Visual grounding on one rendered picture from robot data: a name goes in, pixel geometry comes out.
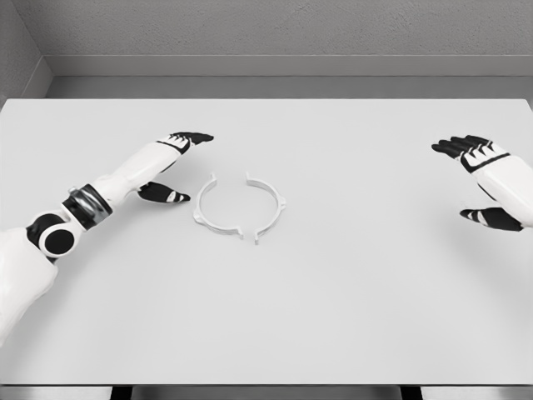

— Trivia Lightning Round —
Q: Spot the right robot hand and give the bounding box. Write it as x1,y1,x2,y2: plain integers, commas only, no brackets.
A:
431,133,529,233

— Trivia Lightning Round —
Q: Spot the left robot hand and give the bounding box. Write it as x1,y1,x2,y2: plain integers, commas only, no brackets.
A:
115,132,215,205

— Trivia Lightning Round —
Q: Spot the white pipe clamp half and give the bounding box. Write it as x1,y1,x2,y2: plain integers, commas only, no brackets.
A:
245,172,288,246
192,172,245,242

